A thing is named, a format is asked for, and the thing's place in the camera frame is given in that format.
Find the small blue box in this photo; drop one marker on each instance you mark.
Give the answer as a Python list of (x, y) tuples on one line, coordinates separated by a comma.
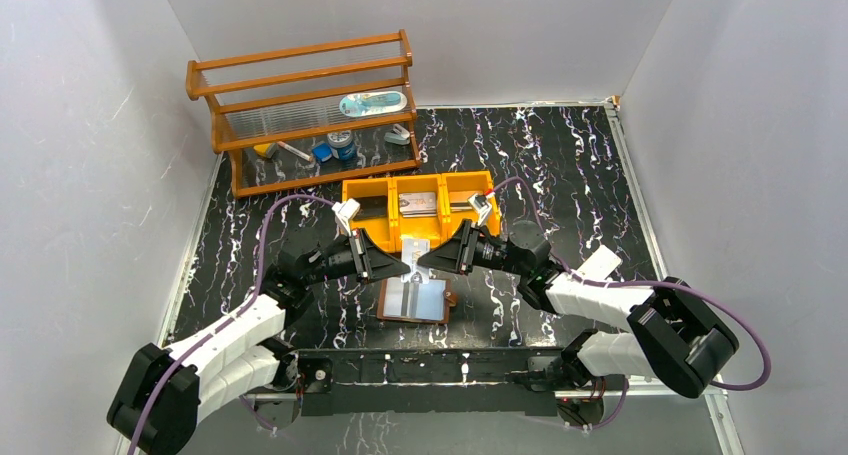
[(322, 152)]

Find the yellow three-compartment bin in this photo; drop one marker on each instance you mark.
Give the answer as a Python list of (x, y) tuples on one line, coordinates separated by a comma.
[(387, 232)]

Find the brown leather card holder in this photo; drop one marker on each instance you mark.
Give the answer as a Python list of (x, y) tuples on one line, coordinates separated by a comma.
[(425, 303)]

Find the oval blue packaged item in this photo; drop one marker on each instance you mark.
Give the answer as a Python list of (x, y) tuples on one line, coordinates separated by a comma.
[(366, 104)]

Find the wooden shelf rack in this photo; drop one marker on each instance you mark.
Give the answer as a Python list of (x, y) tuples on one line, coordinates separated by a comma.
[(292, 95)]

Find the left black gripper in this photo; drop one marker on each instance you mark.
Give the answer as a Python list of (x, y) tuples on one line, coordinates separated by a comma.
[(361, 254)]

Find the black card in bin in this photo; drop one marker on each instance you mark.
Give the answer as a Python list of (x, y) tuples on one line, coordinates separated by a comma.
[(371, 207)]

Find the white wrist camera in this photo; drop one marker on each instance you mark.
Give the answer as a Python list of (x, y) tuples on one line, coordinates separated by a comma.
[(344, 212), (483, 206)]

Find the white marker pen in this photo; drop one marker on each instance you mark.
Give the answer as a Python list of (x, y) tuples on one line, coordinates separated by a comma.
[(297, 152)]

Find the silver card in bin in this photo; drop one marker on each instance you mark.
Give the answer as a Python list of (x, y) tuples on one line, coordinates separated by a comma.
[(417, 204)]

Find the white VIP credit card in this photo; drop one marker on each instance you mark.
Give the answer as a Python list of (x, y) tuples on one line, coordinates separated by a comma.
[(411, 251)]

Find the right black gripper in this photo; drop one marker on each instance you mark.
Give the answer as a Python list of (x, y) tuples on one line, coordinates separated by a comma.
[(469, 248)]

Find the blue lidded jar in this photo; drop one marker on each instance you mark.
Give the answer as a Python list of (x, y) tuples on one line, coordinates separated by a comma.
[(342, 145)]

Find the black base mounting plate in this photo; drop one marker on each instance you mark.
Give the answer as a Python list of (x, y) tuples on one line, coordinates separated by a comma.
[(430, 379)]

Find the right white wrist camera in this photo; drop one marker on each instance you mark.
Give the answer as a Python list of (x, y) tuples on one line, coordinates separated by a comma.
[(483, 206)]

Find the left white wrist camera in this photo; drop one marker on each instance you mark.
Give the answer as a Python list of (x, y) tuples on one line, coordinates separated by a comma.
[(344, 212)]

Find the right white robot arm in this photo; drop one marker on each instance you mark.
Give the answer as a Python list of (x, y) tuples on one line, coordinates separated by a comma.
[(665, 332)]

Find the yellow sponge block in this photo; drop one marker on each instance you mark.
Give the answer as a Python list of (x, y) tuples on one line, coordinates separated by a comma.
[(266, 151)]

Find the brown striped card in bin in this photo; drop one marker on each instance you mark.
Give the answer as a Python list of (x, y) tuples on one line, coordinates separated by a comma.
[(460, 200)]

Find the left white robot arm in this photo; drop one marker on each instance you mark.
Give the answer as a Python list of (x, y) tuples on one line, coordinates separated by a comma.
[(167, 392)]

